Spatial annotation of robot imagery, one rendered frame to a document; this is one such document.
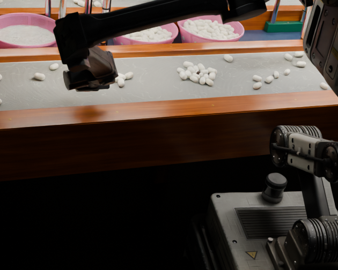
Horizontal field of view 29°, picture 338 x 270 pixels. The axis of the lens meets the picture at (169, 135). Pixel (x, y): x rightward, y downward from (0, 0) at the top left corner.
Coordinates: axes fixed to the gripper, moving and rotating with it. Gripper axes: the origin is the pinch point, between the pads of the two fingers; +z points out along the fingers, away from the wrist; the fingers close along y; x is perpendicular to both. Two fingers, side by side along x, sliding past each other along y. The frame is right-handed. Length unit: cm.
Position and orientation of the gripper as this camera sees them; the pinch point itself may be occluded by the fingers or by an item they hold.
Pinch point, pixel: (85, 83)
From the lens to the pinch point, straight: 201.7
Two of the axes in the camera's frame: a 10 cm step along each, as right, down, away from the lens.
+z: -3.4, 1.0, 9.3
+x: 1.0, 9.9, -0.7
